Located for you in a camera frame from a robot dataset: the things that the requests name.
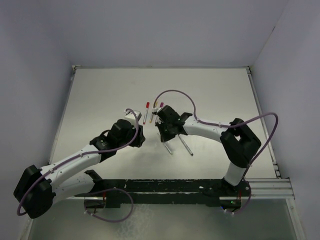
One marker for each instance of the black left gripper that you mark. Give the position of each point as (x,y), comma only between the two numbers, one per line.
(140,139)

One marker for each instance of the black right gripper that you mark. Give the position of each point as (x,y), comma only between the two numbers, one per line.
(165,137)

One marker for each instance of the white pen yellow end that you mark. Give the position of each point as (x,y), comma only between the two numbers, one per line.
(153,110)

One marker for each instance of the white pen purple end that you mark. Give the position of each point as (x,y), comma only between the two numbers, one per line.
(158,110)

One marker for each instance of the white pen red end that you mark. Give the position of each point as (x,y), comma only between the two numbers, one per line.
(145,115)

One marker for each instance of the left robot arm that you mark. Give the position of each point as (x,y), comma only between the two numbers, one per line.
(40,188)

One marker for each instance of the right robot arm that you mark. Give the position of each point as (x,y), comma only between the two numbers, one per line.
(238,140)

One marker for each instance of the white pen blue end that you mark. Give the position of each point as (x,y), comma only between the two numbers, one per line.
(185,145)

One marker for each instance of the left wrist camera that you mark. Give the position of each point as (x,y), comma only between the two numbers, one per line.
(132,115)

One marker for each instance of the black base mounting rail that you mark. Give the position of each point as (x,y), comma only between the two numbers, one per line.
(208,192)

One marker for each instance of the aluminium extrusion rail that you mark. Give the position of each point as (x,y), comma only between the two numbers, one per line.
(276,188)

